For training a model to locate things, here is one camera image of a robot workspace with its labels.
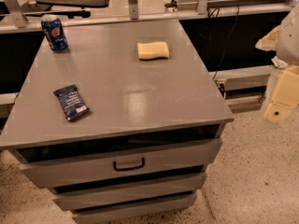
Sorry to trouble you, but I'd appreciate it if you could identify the yellow sponge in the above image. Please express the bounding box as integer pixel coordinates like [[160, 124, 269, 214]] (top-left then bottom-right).
[[137, 42, 169, 60]]

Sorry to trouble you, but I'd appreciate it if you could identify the black drawer handle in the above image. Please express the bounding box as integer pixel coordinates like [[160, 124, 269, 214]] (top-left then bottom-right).
[[113, 158, 146, 172]]

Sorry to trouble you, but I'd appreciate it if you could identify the white crumpled paper packet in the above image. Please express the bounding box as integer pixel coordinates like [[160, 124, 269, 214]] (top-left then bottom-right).
[[272, 56, 288, 69]]

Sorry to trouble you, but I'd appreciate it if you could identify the grey drawer cabinet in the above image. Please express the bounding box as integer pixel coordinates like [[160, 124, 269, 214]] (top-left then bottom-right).
[[0, 21, 233, 224]]

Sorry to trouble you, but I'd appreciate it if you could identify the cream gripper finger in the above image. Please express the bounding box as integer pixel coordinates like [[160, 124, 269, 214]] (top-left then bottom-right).
[[263, 66, 299, 123]]

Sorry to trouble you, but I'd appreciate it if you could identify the black hanging cable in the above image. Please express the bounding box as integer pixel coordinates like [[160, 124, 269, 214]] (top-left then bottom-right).
[[206, 6, 241, 80]]

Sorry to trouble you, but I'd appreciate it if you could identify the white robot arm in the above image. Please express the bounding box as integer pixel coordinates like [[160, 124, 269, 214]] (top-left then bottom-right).
[[255, 4, 299, 123]]

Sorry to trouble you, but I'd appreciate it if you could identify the blue pepsi can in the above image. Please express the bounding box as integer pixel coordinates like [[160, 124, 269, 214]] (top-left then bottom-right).
[[41, 15, 68, 52]]

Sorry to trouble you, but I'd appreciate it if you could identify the blue rxbar blueberry wrapper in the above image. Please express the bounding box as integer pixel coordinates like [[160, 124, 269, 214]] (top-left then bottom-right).
[[53, 85, 89, 121]]

